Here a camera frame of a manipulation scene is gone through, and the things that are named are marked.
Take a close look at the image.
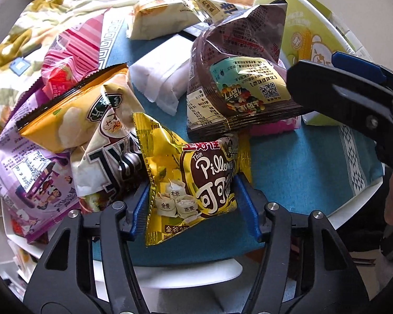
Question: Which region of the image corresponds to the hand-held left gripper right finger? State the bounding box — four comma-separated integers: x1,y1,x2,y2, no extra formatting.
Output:
232,172,370,314

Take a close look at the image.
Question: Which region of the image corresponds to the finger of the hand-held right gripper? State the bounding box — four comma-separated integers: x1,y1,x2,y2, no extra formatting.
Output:
332,51,393,87
286,59,393,144

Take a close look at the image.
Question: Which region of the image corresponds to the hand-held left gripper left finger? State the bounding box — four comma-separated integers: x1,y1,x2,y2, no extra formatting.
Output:
23,183,151,314

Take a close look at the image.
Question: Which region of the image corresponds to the green cardboard box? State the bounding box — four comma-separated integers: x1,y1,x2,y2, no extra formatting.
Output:
252,0,374,128

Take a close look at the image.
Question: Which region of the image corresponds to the yellow and brown snack packet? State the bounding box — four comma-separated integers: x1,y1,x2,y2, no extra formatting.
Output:
132,112,252,247

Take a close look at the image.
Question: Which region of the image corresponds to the cream packet with dark letters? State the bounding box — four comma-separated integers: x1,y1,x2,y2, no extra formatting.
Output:
70,72,151,213

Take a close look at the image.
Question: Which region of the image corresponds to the brown candy snack packet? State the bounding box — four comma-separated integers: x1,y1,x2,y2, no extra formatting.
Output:
186,0,304,141

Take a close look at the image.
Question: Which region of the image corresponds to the purple snack packet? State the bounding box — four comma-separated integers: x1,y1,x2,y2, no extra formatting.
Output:
0,82,82,244

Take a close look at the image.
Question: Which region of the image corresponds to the yellow-orange chip packet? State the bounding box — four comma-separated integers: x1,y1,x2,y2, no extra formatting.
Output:
16,64,132,154

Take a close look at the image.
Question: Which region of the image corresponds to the pink striped snack packet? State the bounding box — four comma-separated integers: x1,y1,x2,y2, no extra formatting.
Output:
39,8,110,100

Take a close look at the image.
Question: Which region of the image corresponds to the orange fries snack packet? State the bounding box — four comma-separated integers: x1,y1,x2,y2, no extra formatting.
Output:
126,0,256,40

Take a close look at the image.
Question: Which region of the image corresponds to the blue tablecloth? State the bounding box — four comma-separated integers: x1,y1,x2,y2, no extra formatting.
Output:
95,13,385,267

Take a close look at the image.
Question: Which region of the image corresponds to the magenta snack packet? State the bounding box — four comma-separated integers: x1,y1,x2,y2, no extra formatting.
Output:
249,114,302,137

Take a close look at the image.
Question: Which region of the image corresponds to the floral blanket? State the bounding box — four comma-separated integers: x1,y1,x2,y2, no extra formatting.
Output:
0,0,259,138

